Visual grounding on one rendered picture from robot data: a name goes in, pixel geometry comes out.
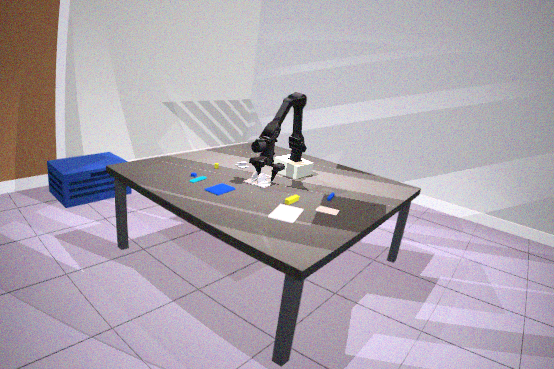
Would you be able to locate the blue flat rectangular plate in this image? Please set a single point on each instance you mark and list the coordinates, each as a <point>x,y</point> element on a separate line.
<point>220,189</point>

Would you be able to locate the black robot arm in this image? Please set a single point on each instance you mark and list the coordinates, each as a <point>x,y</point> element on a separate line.
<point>272,130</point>

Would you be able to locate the yellow rectangular block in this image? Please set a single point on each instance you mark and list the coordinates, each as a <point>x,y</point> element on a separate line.
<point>292,199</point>

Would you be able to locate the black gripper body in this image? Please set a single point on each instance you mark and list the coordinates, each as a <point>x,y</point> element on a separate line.
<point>277,166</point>

